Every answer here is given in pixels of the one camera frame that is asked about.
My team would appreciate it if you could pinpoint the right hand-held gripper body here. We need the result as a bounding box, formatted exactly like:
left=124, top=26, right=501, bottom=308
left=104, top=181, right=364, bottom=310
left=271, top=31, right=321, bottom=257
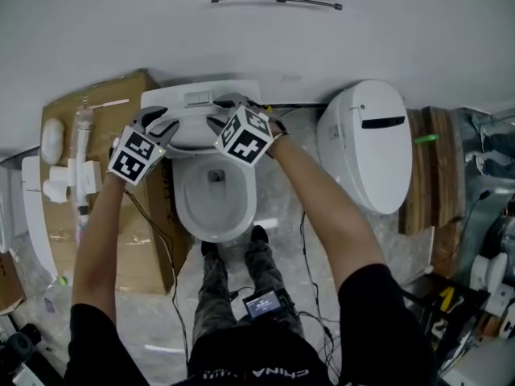
left=212, top=105, right=275, bottom=169

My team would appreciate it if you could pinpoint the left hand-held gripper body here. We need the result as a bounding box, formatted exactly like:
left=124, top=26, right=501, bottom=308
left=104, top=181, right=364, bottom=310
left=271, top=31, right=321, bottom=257
left=107, top=113, right=167, bottom=187

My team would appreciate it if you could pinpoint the white toilet lid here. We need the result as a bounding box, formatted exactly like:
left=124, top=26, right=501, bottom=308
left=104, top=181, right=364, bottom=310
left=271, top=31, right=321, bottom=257
left=154, top=106, right=242, bottom=160

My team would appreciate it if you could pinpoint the person's right forearm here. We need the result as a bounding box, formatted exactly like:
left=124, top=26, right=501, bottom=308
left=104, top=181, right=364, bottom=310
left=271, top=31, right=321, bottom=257
left=269, top=134, right=387, bottom=293

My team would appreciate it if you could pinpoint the person's left forearm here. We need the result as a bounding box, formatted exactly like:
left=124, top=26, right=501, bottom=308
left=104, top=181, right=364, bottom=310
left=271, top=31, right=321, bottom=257
left=71, top=170, right=130, bottom=337

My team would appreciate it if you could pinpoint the white toilet with tank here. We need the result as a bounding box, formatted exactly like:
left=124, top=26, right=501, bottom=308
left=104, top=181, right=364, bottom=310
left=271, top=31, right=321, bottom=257
left=140, top=79, right=262, bottom=244

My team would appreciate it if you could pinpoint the white low tankless toilet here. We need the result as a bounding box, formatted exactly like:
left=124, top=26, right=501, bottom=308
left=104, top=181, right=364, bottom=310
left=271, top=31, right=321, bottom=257
left=20, top=155, right=60, bottom=283

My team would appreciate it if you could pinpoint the white oval smart toilet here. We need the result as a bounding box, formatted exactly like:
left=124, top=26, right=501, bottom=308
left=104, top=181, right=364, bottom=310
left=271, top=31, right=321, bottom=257
left=316, top=79, right=414, bottom=216

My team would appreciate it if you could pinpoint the person's right hand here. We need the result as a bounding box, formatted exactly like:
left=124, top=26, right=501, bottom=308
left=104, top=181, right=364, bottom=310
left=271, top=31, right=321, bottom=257
left=257, top=106, right=290, bottom=161

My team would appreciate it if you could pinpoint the thin white strip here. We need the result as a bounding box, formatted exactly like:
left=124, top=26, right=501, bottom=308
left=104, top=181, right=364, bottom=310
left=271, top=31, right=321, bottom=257
left=93, top=98, right=130, bottom=109

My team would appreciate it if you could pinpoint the small white box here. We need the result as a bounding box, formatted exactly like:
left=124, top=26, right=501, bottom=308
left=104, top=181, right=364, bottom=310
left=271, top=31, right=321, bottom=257
left=68, top=159, right=102, bottom=195

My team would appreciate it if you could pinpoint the clear bag with brush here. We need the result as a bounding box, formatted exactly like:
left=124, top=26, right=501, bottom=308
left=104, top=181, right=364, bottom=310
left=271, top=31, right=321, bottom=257
left=72, top=94, right=94, bottom=243

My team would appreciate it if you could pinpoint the white paper roll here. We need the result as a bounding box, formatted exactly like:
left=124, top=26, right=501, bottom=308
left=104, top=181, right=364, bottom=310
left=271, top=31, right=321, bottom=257
left=42, top=166, right=69, bottom=204

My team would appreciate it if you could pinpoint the large cardboard box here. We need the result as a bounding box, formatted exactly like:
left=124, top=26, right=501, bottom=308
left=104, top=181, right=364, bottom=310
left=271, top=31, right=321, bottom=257
left=39, top=68, right=194, bottom=295

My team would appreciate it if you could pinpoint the person's right leg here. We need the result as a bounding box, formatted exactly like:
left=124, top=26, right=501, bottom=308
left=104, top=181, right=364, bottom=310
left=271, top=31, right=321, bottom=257
left=243, top=225, right=305, bottom=337

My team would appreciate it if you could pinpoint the person's leg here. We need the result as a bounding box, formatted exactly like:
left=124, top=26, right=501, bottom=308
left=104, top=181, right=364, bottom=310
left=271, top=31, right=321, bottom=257
left=192, top=240, right=238, bottom=345
left=243, top=225, right=305, bottom=337

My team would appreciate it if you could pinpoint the person's left leg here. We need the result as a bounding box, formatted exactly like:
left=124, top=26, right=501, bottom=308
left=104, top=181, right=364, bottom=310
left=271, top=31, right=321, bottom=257
left=192, top=240, right=238, bottom=345

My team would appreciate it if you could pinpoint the small cardboard box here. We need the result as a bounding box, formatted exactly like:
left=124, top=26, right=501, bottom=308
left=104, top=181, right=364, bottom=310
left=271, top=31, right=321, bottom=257
left=0, top=251, right=26, bottom=315

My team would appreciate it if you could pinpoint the wooden step platform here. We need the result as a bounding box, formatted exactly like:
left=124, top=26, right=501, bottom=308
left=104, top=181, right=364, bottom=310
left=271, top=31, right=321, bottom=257
left=398, top=105, right=468, bottom=277

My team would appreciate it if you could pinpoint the person's black shirt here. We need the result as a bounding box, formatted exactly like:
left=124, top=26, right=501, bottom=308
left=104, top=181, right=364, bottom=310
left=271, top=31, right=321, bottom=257
left=64, top=263, right=438, bottom=386

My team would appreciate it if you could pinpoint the white ceramic fixture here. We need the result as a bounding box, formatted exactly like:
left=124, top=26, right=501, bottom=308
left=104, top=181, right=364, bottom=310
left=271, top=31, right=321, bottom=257
left=469, top=252, right=509, bottom=297

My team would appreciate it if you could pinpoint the thin black cable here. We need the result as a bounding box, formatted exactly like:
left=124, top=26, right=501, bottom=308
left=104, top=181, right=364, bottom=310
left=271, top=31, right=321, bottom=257
left=299, top=211, right=343, bottom=377
left=123, top=189, right=190, bottom=361

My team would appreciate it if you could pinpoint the black recorder monitor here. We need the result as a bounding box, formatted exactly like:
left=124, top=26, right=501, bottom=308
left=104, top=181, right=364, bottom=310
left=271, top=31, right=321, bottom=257
left=241, top=289, right=295, bottom=320

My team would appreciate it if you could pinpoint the black metal cart frame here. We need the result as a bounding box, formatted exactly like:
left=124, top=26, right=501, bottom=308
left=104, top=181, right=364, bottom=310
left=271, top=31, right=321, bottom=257
left=402, top=275, right=492, bottom=361

